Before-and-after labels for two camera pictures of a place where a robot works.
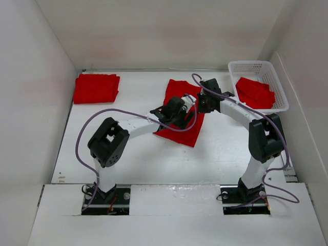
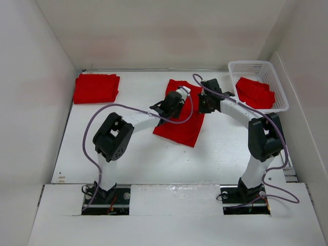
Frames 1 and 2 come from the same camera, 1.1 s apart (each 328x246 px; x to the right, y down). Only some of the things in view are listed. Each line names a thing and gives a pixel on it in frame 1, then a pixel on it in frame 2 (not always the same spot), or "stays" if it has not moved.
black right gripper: [201, 109] stays
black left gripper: [185, 117] to [180, 104]
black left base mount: [115, 201] stays
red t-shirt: [179, 89] stays
